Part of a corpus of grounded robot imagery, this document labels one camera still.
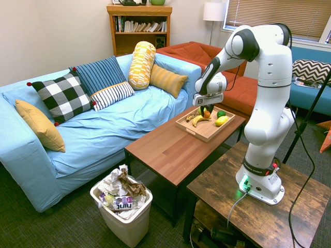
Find black white chevron pillow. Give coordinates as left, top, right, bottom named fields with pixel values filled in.
left=292, top=58, right=331, bottom=86

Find black white checkered pillow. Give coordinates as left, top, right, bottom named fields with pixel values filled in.
left=26, top=69, right=97, bottom=127

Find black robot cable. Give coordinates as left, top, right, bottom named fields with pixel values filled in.
left=280, top=23, right=317, bottom=248

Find orange floor cushion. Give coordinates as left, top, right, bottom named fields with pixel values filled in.
left=317, top=120, right=331, bottom=154

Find black tripod stand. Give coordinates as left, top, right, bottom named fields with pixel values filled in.
left=282, top=77, right=331, bottom=165

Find row of paperback books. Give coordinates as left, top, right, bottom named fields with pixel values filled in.
left=114, top=15, right=168, bottom=33

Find magazines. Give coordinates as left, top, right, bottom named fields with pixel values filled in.
left=294, top=76, right=323, bottom=90

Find wooden window blinds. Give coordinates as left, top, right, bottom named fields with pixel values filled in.
left=224, top=0, right=331, bottom=42

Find blue striped pillow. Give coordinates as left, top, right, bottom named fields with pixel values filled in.
left=69, top=55, right=128, bottom=97

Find blue bench sofa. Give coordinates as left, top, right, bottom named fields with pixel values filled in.
left=287, top=45, right=331, bottom=117

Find rustic wooden robot table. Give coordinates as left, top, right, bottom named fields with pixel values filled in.
left=182, top=141, right=331, bottom=248

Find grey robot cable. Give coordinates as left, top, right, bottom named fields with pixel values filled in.
left=227, top=190, right=249, bottom=229

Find light blue sofa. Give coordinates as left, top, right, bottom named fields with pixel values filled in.
left=0, top=53, right=203, bottom=213

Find wooden tray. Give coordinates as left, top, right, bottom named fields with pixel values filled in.
left=175, top=105, right=236, bottom=143

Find hint drink bottle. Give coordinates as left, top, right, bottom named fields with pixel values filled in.
left=113, top=195, right=139, bottom=211

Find white navy striped pillow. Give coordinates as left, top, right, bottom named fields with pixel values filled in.
left=89, top=81, right=136, bottom=112

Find crumpled brown paper bag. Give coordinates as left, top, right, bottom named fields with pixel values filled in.
left=117, top=167, right=147, bottom=199

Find crumpled white paper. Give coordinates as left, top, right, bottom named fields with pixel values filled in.
left=98, top=164, right=130, bottom=198

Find white plastic trash bin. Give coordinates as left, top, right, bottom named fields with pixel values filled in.
left=89, top=175, right=154, bottom=248

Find mustard striped pillow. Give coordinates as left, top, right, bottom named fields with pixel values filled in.
left=149, top=64, right=189, bottom=99

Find yellow patterned bolster pillow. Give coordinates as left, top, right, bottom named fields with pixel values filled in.
left=127, top=41, right=157, bottom=90

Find wooden coffee table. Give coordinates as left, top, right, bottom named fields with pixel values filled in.
left=124, top=105, right=247, bottom=228

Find yellow banana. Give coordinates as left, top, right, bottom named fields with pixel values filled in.
left=191, top=115, right=212, bottom=128

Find clear plastic bottle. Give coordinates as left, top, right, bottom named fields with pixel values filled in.
left=98, top=192, right=116, bottom=210

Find white floor lamp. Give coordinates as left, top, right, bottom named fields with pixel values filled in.
left=202, top=2, right=227, bottom=48

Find plain mustard pillow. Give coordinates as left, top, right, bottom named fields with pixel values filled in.
left=15, top=99, right=66, bottom=153

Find wooden bookshelf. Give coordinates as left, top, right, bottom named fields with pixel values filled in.
left=106, top=4, right=173, bottom=57

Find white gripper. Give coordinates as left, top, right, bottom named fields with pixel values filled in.
left=192, top=92, right=224, bottom=116

